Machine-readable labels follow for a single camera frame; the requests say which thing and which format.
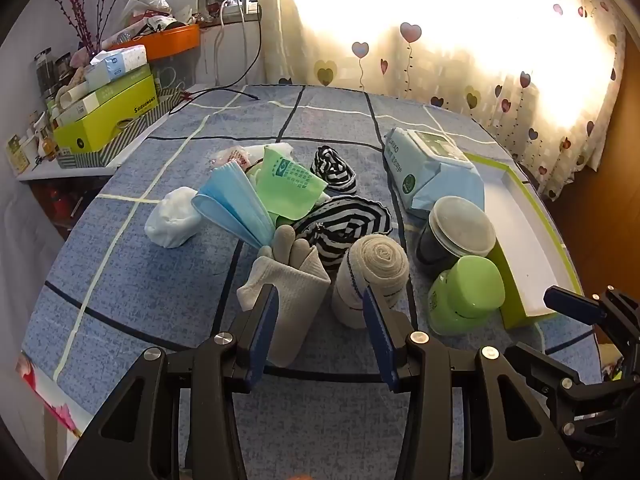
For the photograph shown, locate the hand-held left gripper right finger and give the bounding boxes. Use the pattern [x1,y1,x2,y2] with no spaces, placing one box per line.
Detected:
[362,287,583,480]

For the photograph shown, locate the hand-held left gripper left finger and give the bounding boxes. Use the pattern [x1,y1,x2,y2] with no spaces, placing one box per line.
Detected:
[57,284,280,480]

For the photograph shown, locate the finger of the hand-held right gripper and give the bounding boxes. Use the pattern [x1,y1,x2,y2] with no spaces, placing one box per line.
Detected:
[505,343,588,441]
[544,285,640,346]

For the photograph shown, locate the grey white sock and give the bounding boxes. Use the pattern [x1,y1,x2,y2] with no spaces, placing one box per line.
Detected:
[236,224,332,367]

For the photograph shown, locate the beige sock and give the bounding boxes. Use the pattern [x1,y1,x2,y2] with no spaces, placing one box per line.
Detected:
[331,232,411,330]

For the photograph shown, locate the shallow lime green box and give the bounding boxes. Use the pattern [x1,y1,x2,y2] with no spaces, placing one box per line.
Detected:
[462,152,583,331]

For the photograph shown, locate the large black white striped sock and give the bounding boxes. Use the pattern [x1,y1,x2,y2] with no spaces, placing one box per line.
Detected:
[289,195,393,272]

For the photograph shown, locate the blue face mask bundle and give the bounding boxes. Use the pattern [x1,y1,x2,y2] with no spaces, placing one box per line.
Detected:
[191,160,277,252]

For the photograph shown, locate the white knit sock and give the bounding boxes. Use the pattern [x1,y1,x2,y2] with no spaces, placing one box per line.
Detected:
[144,186,202,249]

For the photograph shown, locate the green printed cloth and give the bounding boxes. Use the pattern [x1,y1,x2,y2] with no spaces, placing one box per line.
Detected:
[254,144,331,223]

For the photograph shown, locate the small black white striped sock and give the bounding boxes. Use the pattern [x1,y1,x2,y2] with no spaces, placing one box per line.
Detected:
[311,145,359,197]

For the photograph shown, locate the green plastic jar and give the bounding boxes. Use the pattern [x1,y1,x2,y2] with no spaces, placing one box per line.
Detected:
[427,255,507,337]

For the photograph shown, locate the brown wooden wardrobe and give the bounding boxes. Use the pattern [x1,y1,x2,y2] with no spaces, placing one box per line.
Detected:
[517,25,640,306]

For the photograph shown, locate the clear round plastic container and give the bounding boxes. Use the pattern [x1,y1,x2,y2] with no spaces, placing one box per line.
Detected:
[415,195,498,278]

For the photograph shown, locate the wet wipes pack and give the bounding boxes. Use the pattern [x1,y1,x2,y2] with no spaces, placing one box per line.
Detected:
[382,127,486,218]

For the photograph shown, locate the pink white small cloth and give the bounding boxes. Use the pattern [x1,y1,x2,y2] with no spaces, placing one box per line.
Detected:
[209,144,251,173]

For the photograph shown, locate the pink floral cloth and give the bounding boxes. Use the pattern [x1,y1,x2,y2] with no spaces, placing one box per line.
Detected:
[15,350,83,438]

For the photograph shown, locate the white side shelf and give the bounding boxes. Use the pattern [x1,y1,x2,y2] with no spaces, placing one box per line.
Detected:
[15,82,216,182]

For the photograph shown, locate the black white striped box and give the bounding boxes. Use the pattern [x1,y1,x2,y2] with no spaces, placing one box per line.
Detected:
[54,87,187,169]

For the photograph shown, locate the lime green long box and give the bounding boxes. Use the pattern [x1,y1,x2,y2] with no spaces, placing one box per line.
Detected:
[52,74,161,154]

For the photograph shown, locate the heart print curtain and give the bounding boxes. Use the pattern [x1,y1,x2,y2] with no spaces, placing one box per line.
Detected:
[255,0,628,201]

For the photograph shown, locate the cluster of small bottles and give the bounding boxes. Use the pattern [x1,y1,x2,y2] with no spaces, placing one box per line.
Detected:
[5,110,58,171]

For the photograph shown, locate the sage green box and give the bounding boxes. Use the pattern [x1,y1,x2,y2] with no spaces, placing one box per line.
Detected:
[75,64,155,113]

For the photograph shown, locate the light blue tissue pack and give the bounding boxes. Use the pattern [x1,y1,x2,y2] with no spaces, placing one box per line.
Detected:
[84,44,151,92]

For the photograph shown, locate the orange plastic tray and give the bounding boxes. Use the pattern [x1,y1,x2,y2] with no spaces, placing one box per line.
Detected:
[106,24,202,61]

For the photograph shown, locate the dark glass jars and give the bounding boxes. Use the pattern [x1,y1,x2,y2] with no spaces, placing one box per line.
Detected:
[34,49,73,98]

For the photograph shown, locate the purple decorative twigs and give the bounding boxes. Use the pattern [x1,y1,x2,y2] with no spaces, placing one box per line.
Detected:
[46,0,132,56]

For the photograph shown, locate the black cable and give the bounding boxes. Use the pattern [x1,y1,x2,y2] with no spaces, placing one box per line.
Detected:
[169,87,261,117]

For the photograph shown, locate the white cable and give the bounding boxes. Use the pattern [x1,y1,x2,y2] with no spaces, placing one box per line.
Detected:
[214,0,251,87]

